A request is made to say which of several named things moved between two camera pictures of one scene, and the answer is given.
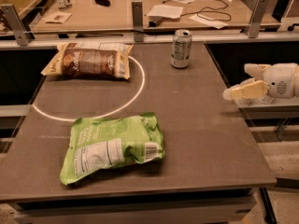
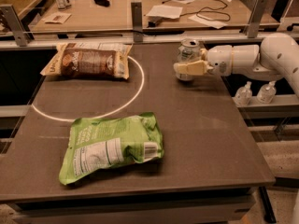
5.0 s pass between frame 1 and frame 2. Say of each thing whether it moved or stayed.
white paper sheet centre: stayed
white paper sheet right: stayed
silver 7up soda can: moved
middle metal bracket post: stayed
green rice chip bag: stayed
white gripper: moved
